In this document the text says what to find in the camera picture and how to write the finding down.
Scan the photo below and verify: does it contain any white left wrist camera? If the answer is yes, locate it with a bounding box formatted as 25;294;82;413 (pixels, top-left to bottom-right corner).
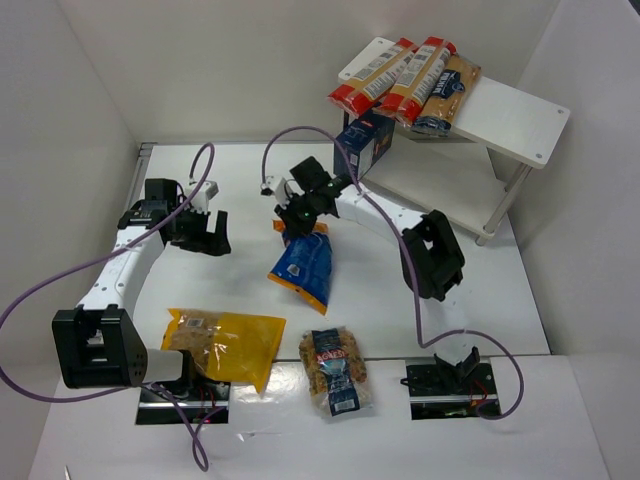
185;180;219;215

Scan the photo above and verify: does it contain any red spaghetti pack left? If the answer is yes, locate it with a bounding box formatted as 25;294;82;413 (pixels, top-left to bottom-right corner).
327;38;418;117

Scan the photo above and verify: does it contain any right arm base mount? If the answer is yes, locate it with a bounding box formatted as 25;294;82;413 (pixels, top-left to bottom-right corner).
400;362;502;421

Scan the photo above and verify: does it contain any red spaghetti pack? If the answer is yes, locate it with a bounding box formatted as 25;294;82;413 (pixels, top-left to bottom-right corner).
327;38;418;117
374;36;457;127

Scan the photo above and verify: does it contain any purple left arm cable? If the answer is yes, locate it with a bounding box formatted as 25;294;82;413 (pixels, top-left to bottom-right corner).
0;142;217;472

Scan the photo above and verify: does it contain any clear fusilli pasta bag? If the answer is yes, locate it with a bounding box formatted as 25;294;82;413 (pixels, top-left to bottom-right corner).
299;327;372;418

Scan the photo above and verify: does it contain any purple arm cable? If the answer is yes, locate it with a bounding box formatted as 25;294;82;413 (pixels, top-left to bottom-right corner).
0;142;217;472
261;125;525;421

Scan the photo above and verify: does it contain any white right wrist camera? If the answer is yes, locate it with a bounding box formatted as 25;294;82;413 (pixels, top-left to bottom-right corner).
260;175;294;208

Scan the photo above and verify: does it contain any dark blue spaghetti pack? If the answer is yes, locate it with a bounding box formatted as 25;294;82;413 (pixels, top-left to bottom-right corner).
411;54;482;137

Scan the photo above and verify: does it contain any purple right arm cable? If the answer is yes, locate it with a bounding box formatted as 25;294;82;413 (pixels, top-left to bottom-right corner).
261;125;525;421

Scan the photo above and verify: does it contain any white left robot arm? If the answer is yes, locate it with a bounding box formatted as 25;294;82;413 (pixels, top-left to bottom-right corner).
52;178;231;394

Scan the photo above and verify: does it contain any red spaghetti pack middle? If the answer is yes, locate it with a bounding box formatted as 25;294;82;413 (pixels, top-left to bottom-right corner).
374;36;457;127

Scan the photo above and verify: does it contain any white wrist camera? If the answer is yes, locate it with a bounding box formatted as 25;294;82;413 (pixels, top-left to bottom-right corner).
185;180;219;215
260;175;294;208

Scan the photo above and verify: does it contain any blue orange pasta bag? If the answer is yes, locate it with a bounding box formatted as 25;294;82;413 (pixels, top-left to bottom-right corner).
267;220;332;315

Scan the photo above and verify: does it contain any yellow pasta bag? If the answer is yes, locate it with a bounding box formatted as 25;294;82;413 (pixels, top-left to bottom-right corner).
162;308;286;393

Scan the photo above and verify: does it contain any white two-tier shelf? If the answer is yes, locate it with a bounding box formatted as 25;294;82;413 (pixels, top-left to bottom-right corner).
337;37;572;247

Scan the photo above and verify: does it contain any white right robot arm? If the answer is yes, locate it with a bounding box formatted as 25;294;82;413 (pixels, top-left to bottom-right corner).
262;172;465;340

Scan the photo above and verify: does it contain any dark blue pasta box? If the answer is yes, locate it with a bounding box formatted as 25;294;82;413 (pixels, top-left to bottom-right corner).
337;112;395;179

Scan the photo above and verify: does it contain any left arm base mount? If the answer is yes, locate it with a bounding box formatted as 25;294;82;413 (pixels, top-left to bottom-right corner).
135;381;231;426

